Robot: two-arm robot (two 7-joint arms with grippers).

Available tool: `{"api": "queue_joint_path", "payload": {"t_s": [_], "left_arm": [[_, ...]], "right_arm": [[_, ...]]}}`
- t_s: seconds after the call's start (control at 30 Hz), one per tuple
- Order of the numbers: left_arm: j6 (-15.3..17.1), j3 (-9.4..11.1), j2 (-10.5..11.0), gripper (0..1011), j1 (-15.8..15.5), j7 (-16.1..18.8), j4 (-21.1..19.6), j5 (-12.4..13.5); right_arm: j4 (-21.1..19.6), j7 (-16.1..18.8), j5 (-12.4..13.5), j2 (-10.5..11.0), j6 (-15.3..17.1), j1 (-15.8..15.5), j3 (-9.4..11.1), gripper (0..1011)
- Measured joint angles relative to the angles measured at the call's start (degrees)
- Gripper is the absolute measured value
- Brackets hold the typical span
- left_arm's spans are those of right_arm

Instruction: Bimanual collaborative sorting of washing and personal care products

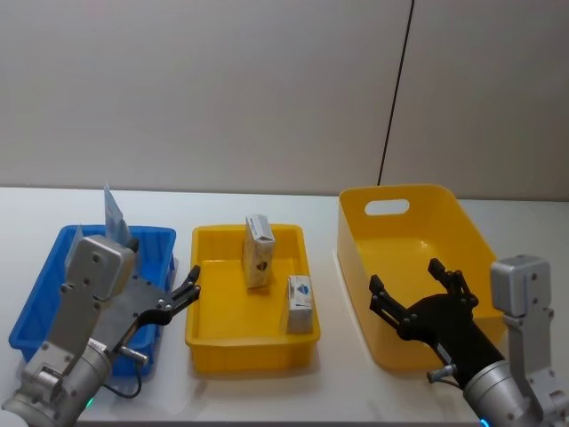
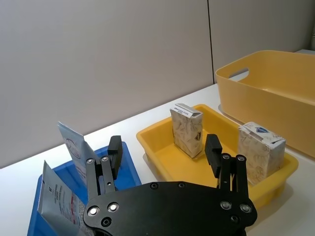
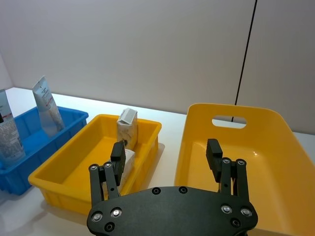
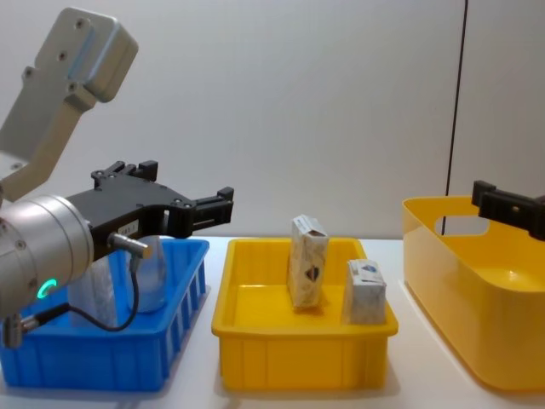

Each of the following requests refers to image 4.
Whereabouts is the blue plastic bin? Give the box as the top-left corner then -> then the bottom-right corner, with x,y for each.
0,237 -> 211,390

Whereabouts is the tall clear plastic bottle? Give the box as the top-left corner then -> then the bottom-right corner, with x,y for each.
125,235 -> 168,314

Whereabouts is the tall printed paper carton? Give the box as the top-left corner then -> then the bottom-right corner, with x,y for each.
286,213 -> 330,312

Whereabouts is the short printed paper carton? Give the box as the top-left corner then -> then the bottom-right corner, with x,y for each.
341,257 -> 387,326

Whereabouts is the crumpled clear plastic bag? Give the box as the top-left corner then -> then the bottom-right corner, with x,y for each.
66,254 -> 117,330

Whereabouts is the yellow plastic bin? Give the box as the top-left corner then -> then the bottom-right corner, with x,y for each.
211,237 -> 399,391

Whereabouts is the thin dark gripper cable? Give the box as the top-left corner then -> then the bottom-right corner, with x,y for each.
1,233 -> 155,349

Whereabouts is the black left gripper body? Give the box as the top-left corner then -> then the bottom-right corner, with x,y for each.
65,172 -> 193,262

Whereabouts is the yellow plastic basket with handle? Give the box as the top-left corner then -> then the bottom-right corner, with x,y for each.
401,195 -> 545,392

